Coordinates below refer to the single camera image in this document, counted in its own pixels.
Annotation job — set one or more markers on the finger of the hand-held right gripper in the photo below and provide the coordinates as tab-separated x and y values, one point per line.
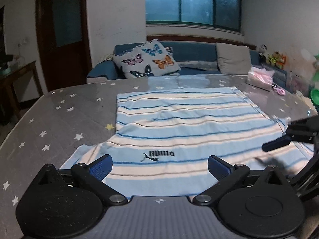
304	129
275	144

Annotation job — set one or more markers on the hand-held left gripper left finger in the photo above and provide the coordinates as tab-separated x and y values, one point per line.
101	166

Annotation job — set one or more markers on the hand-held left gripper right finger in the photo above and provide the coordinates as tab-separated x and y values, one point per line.
218	166

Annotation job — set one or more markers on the blue striped shirt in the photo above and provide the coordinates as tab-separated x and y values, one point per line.
174	129

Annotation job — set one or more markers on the green plastic bowl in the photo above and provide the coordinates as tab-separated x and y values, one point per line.
316	94

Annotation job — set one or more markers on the pink scrunchie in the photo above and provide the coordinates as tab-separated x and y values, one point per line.
279	90

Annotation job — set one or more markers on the clear plastic storage box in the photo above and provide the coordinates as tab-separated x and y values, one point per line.
296	82

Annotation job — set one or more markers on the grey star-print tablecloth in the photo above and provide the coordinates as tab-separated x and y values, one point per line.
62	119

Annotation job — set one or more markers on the pink tissue box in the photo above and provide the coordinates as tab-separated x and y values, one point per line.
260	79

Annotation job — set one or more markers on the orange plush toy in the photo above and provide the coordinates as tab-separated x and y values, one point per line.
281	59

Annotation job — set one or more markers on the green yellow plush toy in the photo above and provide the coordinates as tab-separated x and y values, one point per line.
271	58

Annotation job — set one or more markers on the panda plush toy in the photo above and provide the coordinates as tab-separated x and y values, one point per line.
262	51

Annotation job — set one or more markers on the beige pillow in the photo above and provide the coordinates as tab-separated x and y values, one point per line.
233	58

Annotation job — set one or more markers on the white lace sofa cover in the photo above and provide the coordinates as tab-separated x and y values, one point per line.
106	58

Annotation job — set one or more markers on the butterfly print pillow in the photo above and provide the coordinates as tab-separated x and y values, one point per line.
145	59

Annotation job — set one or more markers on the blue sofa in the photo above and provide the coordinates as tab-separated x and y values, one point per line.
194	52

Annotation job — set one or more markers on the wooden console table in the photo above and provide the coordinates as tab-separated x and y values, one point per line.
22	72

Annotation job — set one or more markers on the brown wooden door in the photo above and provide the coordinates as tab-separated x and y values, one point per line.
47	42

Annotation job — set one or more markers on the green framed window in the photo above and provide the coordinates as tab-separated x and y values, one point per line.
192	2

